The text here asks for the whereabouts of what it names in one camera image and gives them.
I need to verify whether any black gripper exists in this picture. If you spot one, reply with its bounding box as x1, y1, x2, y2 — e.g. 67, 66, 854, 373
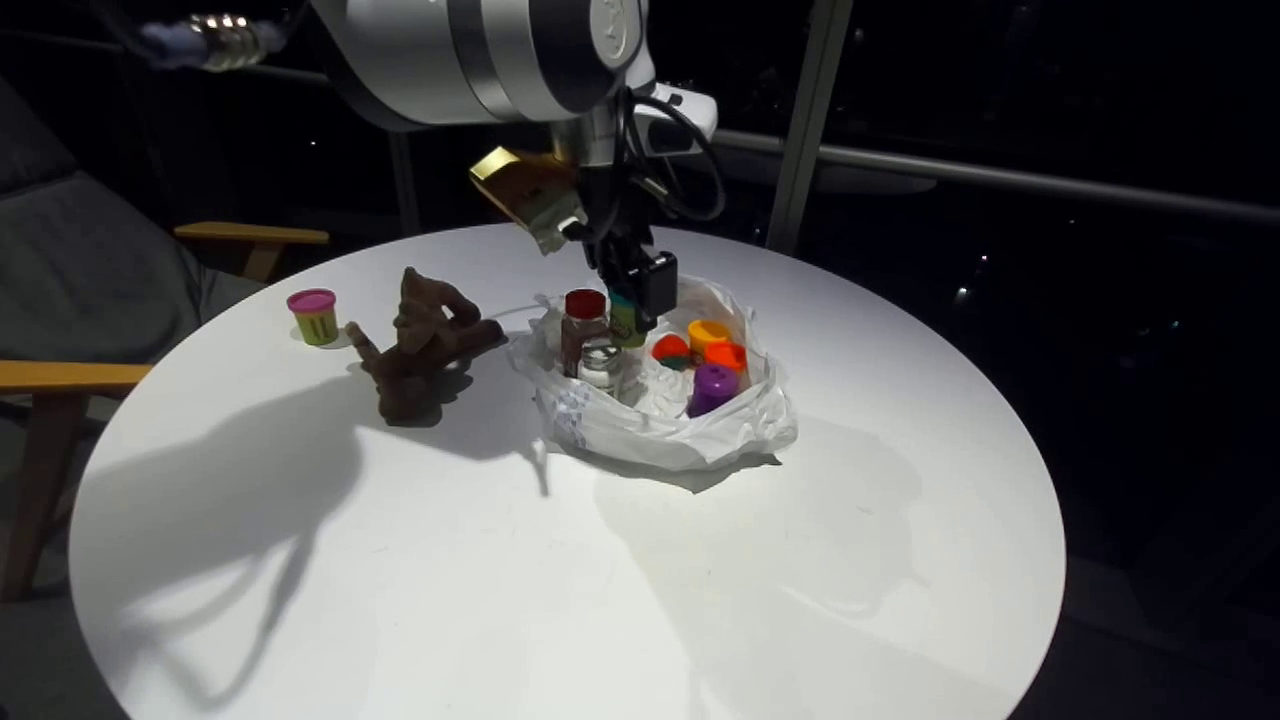
571, 124, 678, 337

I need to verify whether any teal lid dough tub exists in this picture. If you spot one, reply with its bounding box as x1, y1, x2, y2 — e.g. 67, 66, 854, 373
607, 295, 647, 352

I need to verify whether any brown bottle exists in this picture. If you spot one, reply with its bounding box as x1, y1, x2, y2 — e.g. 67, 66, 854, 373
557, 312, 613, 379

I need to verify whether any orange lid dough tub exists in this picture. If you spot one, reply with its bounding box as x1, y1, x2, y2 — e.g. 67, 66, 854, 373
685, 317, 737, 352

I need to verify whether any red-capped shaker bottle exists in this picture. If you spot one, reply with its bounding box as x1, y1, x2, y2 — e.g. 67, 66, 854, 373
571, 337, 625, 395

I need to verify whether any red-orange lid dough tub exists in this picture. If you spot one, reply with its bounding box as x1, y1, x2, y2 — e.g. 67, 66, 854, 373
699, 340, 753, 379

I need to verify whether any purple dough tub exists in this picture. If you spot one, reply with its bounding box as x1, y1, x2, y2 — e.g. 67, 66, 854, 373
685, 360, 749, 420

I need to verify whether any brown plush toy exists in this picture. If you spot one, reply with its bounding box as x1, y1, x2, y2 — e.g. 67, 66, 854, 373
342, 262, 512, 430

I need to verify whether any pink lid dough tub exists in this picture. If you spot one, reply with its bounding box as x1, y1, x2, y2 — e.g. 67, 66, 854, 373
283, 284, 346, 352

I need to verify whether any white plastic bag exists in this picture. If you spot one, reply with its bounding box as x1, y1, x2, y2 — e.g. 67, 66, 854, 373
525, 271, 800, 493

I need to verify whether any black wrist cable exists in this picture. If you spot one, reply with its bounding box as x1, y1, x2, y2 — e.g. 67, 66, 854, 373
615, 84, 731, 233

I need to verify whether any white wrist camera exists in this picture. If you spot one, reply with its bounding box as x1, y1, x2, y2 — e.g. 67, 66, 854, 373
628, 81, 722, 151

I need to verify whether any grey window frame post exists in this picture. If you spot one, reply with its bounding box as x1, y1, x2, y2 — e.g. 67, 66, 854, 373
764, 0, 854, 257

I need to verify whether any thin metal window post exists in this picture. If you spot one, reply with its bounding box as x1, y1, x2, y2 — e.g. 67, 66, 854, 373
389, 127, 423, 233

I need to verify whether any grey horizontal window rail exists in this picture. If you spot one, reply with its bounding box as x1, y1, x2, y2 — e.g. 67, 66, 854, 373
713, 124, 1280, 226

